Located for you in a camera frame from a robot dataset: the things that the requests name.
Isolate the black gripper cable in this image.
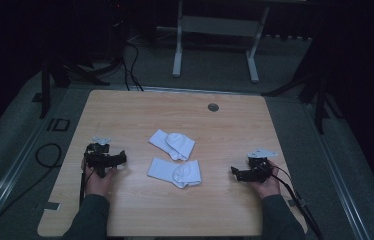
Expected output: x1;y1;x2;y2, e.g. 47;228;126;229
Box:
267;160;325;240
79;160;88;206

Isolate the white metal desk frame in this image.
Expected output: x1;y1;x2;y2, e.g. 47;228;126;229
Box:
156;0;271;84

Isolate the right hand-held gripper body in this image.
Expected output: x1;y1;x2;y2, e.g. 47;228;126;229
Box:
241;148;279;184

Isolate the grey metal floor rail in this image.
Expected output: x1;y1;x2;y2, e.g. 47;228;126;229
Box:
0;96;66;234
303;99;374;240

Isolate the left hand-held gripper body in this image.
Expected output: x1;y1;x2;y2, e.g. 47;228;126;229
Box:
83;135;120;178

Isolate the person's right hand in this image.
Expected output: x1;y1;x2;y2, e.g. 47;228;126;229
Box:
251;161;283;200

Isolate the white sock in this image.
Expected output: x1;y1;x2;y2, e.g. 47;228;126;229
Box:
146;156;203;190
147;128;197;162

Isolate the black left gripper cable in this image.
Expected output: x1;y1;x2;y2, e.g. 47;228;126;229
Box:
79;160;88;206

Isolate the black metal stand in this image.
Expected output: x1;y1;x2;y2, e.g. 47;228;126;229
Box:
39;54;111;120
260;64;344;135

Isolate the black floor cables bundle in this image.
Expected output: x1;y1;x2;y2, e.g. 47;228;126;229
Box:
120;41;145;92

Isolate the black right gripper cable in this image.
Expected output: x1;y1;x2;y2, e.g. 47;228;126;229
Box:
267;160;325;240

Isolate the black looped floor cable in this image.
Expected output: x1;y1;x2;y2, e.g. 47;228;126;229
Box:
0;142;63;240

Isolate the person's left hand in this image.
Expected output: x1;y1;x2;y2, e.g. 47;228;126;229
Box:
84;164;119;198

